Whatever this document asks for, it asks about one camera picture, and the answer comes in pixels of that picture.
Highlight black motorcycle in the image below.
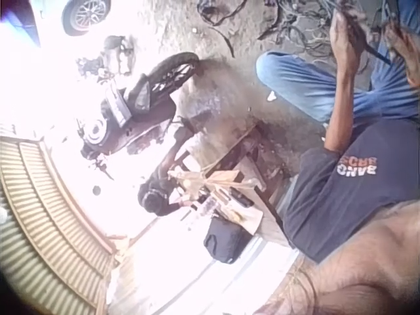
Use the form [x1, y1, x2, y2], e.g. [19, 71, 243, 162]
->
[75, 51, 201, 162]

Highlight black bag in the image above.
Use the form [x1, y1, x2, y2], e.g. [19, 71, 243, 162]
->
[202, 215, 246, 265]

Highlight heap of tangled cables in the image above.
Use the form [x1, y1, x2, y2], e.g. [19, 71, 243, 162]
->
[196, 0, 383, 62]

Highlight corrugated metal shutter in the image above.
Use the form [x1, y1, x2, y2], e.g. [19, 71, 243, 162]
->
[0, 135, 119, 315]

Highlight black curved hose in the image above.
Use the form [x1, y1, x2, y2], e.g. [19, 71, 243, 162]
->
[208, 25, 236, 59]

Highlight cluttered wooden workbench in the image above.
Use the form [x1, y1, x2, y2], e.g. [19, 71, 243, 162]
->
[166, 123, 285, 238]

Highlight person's legs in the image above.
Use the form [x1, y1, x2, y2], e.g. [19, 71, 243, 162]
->
[255, 0, 420, 125]

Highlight person's left hand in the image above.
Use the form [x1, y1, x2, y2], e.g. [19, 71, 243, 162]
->
[329, 8, 368, 75]

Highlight car wheel with alloy rim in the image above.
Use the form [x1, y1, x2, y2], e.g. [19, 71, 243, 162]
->
[61, 0, 112, 37]

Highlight person's right hand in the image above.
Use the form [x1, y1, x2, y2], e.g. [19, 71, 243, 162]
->
[383, 22, 420, 72]

